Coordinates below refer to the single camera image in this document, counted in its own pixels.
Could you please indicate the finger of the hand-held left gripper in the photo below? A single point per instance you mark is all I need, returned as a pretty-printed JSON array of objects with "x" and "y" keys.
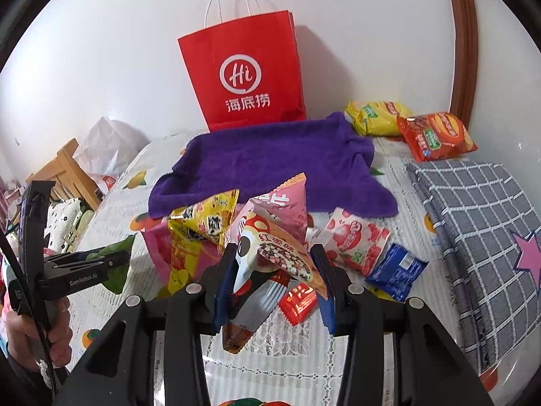
[
  {"x": 118, "y": 268},
  {"x": 67, "y": 261}
]

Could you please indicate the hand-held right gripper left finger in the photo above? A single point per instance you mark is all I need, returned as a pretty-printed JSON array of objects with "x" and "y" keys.
[{"x": 224, "y": 292}]

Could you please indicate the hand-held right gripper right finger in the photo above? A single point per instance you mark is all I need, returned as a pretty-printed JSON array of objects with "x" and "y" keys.
[{"x": 326, "y": 308}]

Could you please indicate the green snack packet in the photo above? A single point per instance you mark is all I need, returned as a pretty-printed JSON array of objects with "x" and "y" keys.
[{"x": 118, "y": 247}]

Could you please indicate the small red snack packet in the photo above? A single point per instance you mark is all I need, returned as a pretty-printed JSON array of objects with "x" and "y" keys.
[{"x": 298, "y": 302}]

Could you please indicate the brown white snack packet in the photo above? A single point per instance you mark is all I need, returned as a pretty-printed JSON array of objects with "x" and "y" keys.
[{"x": 239, "y": 334}]

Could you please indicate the mushroom print snack packet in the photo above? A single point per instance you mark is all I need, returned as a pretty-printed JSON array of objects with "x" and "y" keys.
[{"x": 274, "y": 245}]

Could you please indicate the red white lychee packet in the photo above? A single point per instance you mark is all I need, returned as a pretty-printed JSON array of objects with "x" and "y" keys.
[{"x": 355, "y": 241}]

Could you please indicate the blue snack packet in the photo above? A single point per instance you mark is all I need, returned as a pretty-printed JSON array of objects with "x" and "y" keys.
[{"x": 395, "y": 270}]

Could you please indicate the yellow triangular snack packet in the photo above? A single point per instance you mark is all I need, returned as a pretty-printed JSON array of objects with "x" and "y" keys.
[{"x": 203, "y": 215}]

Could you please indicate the bright pink triangular packet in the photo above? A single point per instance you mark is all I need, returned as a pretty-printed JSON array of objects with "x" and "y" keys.
[{"x": 289, "y": 203}]

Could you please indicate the purple towel tray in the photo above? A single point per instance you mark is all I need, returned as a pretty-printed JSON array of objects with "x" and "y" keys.
[{"x": 262, "y": 156}]

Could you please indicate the person's left forearm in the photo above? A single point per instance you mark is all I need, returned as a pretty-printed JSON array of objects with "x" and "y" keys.
[{"x": 25, "y": 378}]

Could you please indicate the person's left hand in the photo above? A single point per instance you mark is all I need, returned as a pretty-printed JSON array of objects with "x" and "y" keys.
[{"x": 59, "y": 338}]

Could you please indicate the white dotted cloth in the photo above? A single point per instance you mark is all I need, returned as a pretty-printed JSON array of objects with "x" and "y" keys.
[{"x": 63, "y": 220}]

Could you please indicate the white bag red print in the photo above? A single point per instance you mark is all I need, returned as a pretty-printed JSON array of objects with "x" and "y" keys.
[{"x": 105, "y": 184}]

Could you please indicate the wooden chair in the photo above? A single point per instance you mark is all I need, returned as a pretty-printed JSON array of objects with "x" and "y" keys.
[{"x": 67, "y": 169}]

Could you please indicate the white plastic bag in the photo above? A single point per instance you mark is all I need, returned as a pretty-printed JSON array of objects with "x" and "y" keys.
[{"x": 107, "y": 143}]

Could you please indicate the fruit print tablecloth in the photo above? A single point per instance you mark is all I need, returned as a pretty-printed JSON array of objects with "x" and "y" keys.
[{"x": 403, "y": 188}]

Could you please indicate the grey checked folded blanket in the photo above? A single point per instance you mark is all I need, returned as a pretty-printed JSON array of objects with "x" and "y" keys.
[{"x": 473, "y": 220}]

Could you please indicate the yellow chips bag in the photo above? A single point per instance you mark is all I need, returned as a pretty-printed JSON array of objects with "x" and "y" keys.
[{"x": 374, "y": 118}]

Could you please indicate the red chips bag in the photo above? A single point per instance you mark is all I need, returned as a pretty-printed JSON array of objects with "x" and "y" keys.
[{"x": 435, "y": 137}]

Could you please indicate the red paper bag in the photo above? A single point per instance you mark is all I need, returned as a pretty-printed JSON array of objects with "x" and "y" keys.
[{"x": 245, "y": 72}]

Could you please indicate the brown wooden door frame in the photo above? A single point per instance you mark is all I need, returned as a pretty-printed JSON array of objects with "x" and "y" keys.
[{"x": 465, "y": 50}]

